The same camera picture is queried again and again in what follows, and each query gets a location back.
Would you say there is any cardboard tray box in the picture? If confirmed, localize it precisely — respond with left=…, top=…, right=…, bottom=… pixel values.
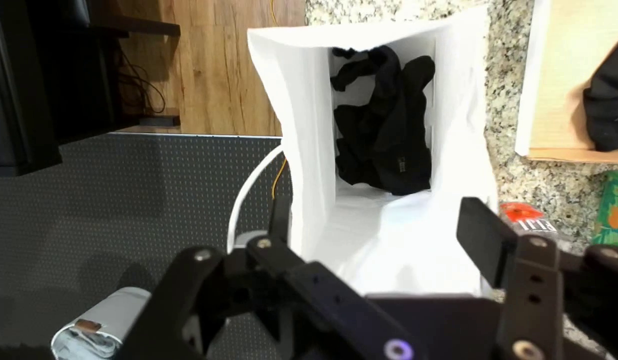
left=514, top=0, right=618, bottom=163

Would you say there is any black cabinet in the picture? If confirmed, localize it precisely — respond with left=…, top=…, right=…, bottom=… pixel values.
left=0, top=0, right=183, bottom=177

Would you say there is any white paper bag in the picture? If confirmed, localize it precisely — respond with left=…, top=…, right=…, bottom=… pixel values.
left=246, top=6, right=498, bottom=296

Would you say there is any black sock pile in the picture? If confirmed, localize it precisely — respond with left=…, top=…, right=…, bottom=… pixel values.
left=330, top=46, right=435, bottom=196

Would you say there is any green tissue box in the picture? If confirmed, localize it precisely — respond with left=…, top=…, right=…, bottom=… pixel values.
left=593, top=171, right=618, bottom=246

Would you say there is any black sock long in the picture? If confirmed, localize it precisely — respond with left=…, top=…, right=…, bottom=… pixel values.
left=583, top=44, right=618, bottom=151

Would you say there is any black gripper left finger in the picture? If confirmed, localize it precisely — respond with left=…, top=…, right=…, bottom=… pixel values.
left=120, top=237, right=421, bottom=360

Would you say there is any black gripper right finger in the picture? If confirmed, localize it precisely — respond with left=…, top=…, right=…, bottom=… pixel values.
left=455, top=197, right=618, bottom=360

